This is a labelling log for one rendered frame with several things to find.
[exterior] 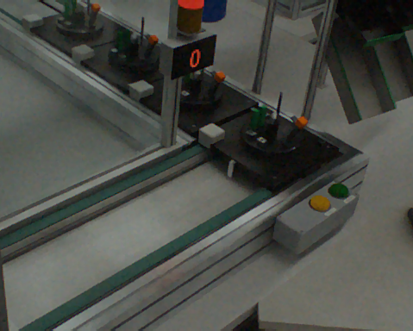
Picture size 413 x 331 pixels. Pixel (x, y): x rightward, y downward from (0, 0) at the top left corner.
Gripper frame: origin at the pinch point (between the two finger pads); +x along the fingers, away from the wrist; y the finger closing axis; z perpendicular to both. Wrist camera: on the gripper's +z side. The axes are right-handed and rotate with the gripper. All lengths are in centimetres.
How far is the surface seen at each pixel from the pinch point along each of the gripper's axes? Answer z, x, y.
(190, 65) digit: 0, 12, 64
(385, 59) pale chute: -16.4, 9.2, 0.3
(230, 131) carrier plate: -22, 18, 49
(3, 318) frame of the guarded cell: -9, -21, 124
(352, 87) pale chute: -18.3, 6.6, 18.0
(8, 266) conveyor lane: -25, 13, 111
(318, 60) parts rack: -10.1, 11.3, 25.1
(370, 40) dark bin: -3.8, -1.5, 22.1
